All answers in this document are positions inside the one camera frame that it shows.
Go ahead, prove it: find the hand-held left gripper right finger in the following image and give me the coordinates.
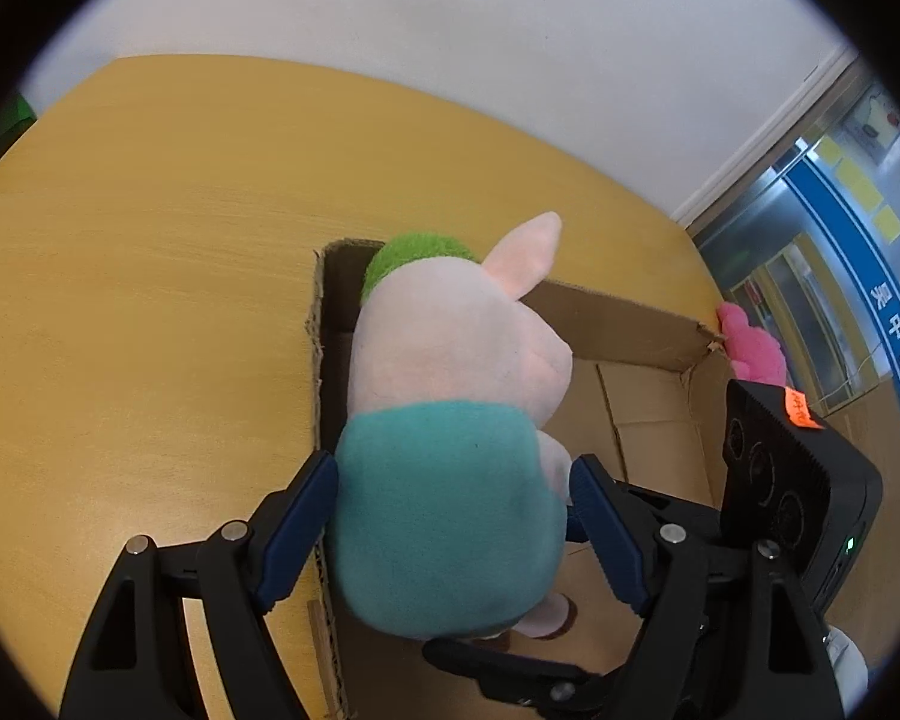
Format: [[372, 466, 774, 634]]
[[568, 455, 845, 720]]

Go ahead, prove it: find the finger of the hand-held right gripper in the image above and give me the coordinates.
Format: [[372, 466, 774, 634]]
[[624, 484, 724, 542], [423, 636, 617, 707]]

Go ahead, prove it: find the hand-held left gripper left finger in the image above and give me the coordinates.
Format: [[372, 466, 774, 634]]
[[60, 452, 339, 720]]

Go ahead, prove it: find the brown cardboard box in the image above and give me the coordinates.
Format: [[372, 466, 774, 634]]
[[304, 238, 730, 720]]

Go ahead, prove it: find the pig plush toy teal outfit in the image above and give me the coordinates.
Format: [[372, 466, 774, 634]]
[[334, 211, 575, 643]]

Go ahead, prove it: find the person's right forearm white sleeve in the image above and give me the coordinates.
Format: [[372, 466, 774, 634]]
[[823, 624, 869, 720]]

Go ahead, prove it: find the wooden desktop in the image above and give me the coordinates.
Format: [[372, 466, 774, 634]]
[[0, 54, 730, 720]]

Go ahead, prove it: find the pink plush toy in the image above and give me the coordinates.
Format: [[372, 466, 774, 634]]
[[714, 301, 790, 389]]

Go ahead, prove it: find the green object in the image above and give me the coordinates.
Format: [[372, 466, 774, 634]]
[[4, 90, 40, 130]]

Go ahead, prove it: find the white door frame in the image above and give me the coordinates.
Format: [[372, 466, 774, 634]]
[[673, 43, 860, 230]]

